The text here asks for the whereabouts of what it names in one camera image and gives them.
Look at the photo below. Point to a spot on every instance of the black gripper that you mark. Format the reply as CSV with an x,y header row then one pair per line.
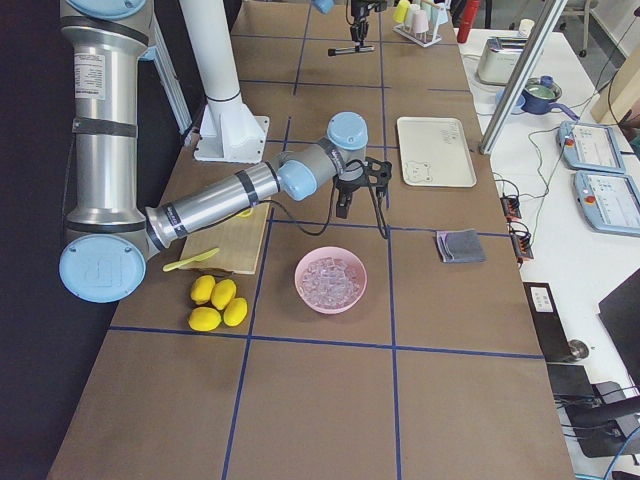
x,y
359,20
346,186

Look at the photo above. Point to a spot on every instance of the steel muddler black cap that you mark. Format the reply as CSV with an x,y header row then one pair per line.
x,y
358,49

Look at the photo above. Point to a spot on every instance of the yellow cup on rack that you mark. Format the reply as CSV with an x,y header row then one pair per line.
x,y
401,11

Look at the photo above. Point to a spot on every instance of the white cup rack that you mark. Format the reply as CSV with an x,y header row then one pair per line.
x,y
438,12

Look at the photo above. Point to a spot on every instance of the pink cup on rack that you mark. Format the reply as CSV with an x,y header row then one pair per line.
x,y
419,21

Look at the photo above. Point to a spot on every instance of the clear ice cubes pile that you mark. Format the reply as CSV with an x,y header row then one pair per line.
x,y
330,283

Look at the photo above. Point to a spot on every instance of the pink bowl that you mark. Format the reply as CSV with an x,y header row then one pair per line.
x,y
335,252

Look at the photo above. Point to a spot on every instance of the bamboo cutting board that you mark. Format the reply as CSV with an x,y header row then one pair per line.
x,y
239,240

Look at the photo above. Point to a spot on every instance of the cream bear serving tray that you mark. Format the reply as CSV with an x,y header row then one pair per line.
x,y
434,152

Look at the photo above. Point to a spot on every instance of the red bottle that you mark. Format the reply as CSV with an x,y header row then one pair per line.
x,y
467,20

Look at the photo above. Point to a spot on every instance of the grey folded cloth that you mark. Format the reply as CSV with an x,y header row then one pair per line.
x,y
461,246

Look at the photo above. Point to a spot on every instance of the white steel toaster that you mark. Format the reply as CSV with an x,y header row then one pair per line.
x,y
498,59

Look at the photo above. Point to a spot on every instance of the yellow plastic knife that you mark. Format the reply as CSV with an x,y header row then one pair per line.
x,y
188,261

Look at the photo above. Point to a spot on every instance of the yellow lemon upper right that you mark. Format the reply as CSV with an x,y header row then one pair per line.
x,y
223,293

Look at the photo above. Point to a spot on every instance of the yellow lemon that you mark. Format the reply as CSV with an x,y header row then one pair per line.
x,y
204,319
235,312
223,293
202,288

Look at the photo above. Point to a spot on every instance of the yellow lemon middle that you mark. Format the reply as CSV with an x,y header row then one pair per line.
x,y
235,312

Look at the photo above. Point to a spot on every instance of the yellow lemon upper left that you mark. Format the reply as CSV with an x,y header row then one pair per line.
x,y
202,288

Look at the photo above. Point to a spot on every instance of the yellow lemon lower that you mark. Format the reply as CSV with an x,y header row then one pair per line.
x,y
204,319

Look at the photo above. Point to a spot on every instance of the dark blue saucepan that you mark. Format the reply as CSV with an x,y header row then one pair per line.
x,y
541,96

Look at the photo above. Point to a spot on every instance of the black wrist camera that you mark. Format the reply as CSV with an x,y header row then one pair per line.
x,y
379,5
378,174

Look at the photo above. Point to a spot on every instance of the aluminium frame post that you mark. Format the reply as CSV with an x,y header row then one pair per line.
x,y
523,69

